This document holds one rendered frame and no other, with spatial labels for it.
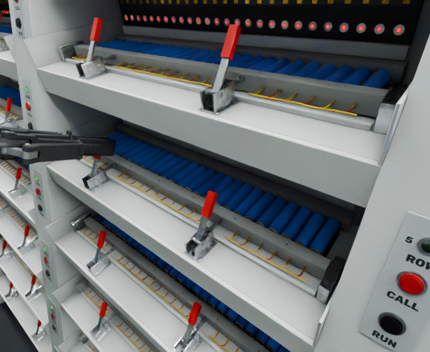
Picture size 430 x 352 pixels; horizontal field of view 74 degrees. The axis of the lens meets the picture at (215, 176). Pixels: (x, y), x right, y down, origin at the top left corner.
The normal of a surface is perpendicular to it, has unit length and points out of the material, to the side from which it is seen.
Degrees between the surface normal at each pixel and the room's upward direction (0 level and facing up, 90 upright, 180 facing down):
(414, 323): 90
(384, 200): 90
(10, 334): 0
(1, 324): 0
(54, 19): 90
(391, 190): 90
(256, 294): 19
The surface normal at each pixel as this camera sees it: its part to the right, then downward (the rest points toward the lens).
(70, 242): -0.08, -0.80
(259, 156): -0.63, 0.50
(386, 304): -0.62, 0.22
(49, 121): 0.77, 0.33
